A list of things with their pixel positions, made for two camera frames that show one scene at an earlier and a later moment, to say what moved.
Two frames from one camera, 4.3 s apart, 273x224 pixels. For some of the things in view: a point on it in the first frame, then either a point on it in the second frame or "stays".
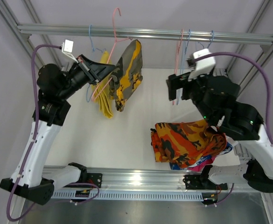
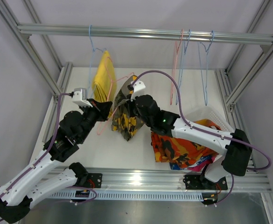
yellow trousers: x=100 y=91 stays
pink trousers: x=198 y=167 stays
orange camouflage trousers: x=185 y=144 stays
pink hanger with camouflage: x=98 y=91 -> x=112 y=81
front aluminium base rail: x=139 y=178 stays
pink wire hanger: x=177 y=50 stays
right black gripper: x=174 y=82 -> x=130 y=105
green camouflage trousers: x=128 y=74 -> x=122 y=118
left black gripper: x=94 y=72 -> x=102 y=109
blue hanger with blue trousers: x=184 y=45 stays
